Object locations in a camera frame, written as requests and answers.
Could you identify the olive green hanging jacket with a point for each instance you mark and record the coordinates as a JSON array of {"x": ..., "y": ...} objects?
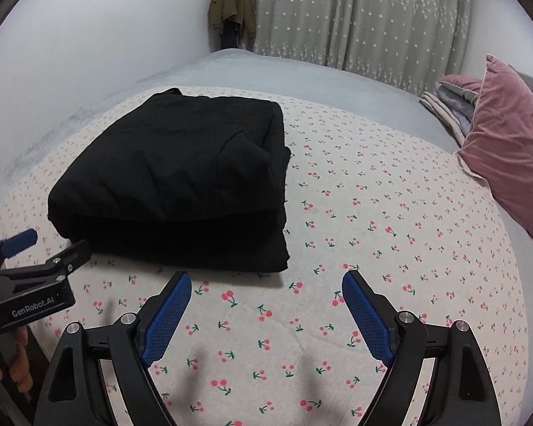
[{"x": 231, "y": 4}]

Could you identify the pink velvet pillow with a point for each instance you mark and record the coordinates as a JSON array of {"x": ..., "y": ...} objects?
[{"x": 511, "y": 142}]

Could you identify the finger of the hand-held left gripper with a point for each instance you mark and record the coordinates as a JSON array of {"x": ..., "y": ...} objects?
[
  {"x": 71, "y": 255},
  {"x": 20, "y": 242}
]

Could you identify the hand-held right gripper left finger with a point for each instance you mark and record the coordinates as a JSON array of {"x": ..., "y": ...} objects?
[{"x": 168, "y": 315}]

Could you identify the bed with grey sheet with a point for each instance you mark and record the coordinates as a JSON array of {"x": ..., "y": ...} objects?
[{"x": 315, "y": 75}]

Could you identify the person's left hand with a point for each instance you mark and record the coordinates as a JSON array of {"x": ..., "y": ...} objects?
[{"x": 20, "y": 364}]

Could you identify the pale pink folded sheet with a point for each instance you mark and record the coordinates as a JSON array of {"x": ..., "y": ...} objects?
[{"x": 444, "y": 115}]

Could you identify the cherry print blanket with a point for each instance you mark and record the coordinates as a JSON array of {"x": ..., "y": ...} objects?
[{"x": 404, "y": 230}]

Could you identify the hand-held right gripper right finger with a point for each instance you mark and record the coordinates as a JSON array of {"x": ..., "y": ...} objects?
[{"x": 366, "y": 319}]

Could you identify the grey star print curtain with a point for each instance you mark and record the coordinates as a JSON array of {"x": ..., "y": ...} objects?
[{"x": 359, "y": 13}]

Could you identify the black padded jacket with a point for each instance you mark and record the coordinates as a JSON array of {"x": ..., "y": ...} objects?
[{"x": 173, "y": 177}]

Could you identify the pink grey folded blanket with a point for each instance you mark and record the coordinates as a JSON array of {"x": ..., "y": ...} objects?
[{"x": 459, "y": 93}]

